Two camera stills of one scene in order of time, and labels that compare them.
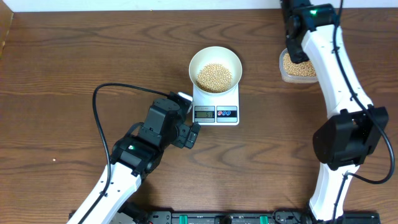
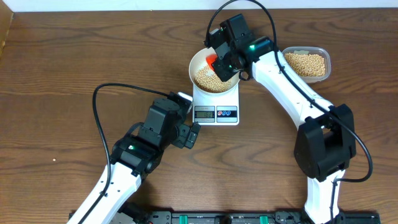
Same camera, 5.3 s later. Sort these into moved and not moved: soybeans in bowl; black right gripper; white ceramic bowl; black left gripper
Moved: black right gripper
Not moved: white ceramic bowl; soybeans in bowl; black left gripper
